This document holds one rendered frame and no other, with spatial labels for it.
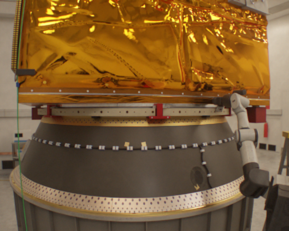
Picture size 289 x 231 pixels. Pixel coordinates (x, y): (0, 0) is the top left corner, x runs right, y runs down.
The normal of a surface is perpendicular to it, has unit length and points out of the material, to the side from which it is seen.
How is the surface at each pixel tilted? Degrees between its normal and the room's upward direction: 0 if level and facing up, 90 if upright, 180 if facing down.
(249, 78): 91
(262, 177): 46
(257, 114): 90
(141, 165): 62
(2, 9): 90
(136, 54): 88
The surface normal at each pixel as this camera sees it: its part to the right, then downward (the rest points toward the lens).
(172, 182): 0.22, -0.44
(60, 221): -0.36, 0.03
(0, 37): 0.43, 0.03
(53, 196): -0.27, -0.71
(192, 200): 0.23, -0.71
